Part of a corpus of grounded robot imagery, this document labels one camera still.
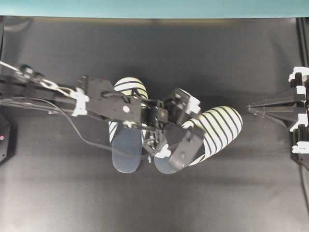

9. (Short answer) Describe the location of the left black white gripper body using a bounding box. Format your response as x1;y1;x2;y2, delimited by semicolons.
142;88;201;157

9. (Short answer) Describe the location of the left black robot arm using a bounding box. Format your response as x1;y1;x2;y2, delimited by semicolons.
0;65;203;161

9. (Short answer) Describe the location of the black cable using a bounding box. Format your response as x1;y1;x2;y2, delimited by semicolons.
0;96;150;158

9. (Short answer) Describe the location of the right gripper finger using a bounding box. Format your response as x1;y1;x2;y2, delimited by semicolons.
251;107;300;128
248;87;307;112

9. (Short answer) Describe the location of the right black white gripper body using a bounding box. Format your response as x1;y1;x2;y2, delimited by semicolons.
288;66;309;154

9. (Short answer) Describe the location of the striped slipper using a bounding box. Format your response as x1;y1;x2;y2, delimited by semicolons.
108;77;148;173
154;106;243;174

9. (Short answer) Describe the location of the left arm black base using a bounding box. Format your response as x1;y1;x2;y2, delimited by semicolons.
0;112;18;166

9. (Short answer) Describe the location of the black table mat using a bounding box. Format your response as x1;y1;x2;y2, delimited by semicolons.
0;16;309;232

